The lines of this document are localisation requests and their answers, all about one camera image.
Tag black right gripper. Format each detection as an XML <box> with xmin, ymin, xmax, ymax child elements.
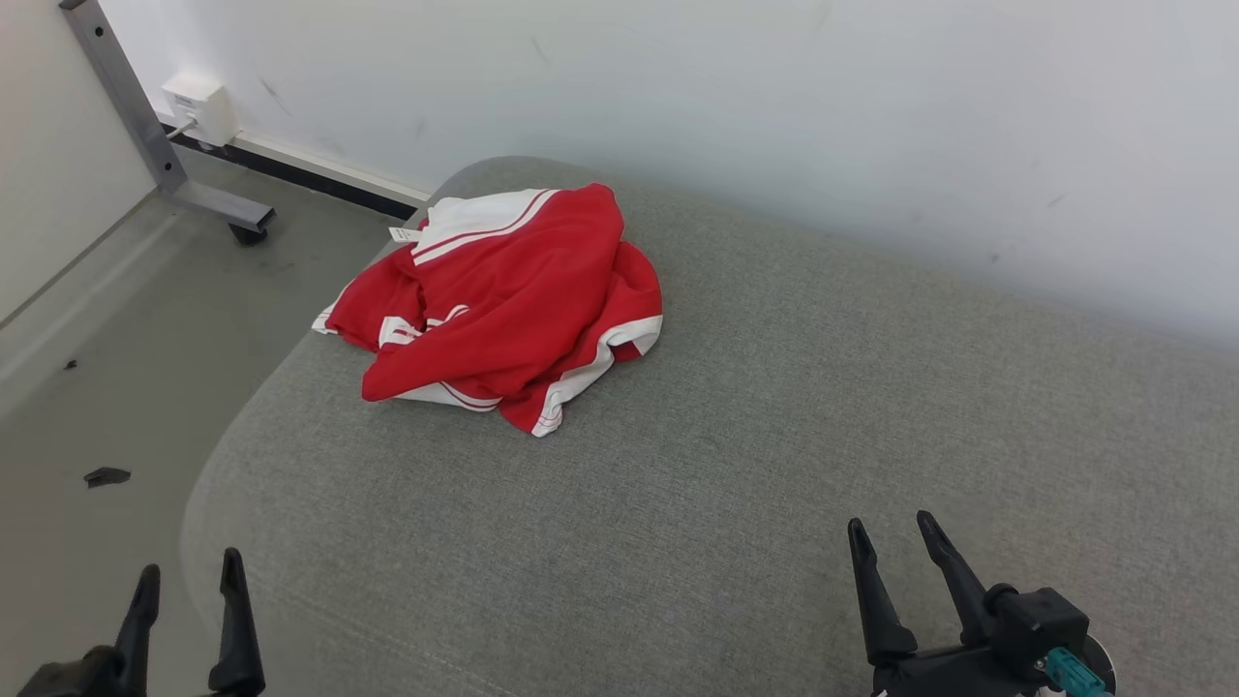
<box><xmin>848</xmin><ymin>511</ymin><xmax>1051</xmax><ymax>697</ymax></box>

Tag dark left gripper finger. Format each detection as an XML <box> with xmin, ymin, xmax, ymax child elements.
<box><xmin>114</xmin><ymin>564</ymin><xmax>162</xmax><ymax>694</ymax></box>
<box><xmin>208</xmin><ymin>548</ymin><xmax>266</xmax><ymax>697</ymax></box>

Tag red shorts with white trim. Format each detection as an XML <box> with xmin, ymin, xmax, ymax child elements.
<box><xmin>499</xmin><ymin>240</ymin><xmax>665</xmax><ymax>439</ymax></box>

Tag red Bulls basketball jersey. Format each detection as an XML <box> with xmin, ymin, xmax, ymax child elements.
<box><xmin>312</xmin><ymin>184</ymin><xmax>628</xmax><ymax>412</ymax></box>

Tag grey fabric sofa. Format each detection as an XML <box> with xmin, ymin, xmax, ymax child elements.
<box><xmin>179</xmin><ymin>155</ymin><xmax>1239</xmax><ymax>697</ymax></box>

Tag teal right camera connector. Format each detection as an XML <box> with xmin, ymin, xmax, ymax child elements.
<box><xmin>1043</xmin><ymin>647</ymin><xmax>1114</xmax><ymax>697</ymax></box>

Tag white wall baseboard strip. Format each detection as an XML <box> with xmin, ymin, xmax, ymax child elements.
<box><xmin>155</xmin><ymin>111</ymin><xmax>433</xmax><ymax>222</ymax></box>

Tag grey metal frame leg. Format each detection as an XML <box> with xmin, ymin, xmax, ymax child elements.
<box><xmin>60</xmin><ymin>0</ymin><xmax>278</xmax><ymax>246</ymax></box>

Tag white wall socket box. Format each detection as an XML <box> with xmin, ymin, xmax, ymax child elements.
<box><xmin>161</xmin><ymin>76</ymin><xmax>239</xmax><ymax>148</ymax></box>

